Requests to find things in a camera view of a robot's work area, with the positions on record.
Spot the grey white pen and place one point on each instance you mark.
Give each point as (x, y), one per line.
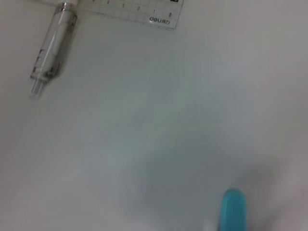
(55, 45)

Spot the transparent plastic ruler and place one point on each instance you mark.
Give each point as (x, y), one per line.
(134, 12)

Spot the blue scissors with sheath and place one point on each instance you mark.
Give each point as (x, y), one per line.
(233, 211)

